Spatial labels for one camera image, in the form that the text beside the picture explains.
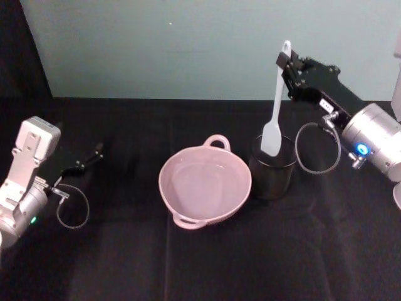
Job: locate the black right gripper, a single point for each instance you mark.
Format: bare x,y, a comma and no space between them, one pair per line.
332,91

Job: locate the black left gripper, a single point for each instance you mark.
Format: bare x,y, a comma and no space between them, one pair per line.
59,166

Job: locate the white silicone spatula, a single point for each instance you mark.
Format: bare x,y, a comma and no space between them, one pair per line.
272,138

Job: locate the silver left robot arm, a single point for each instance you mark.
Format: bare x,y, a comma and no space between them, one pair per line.
26,156

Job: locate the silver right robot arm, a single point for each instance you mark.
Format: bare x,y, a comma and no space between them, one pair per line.
376,138

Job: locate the black cylindrical container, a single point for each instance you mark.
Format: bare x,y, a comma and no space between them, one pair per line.
271,182

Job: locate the black backdrop curtain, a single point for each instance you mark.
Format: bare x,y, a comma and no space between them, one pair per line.
18,47

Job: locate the black table cloth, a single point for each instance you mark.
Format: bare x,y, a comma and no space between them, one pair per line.
200,266

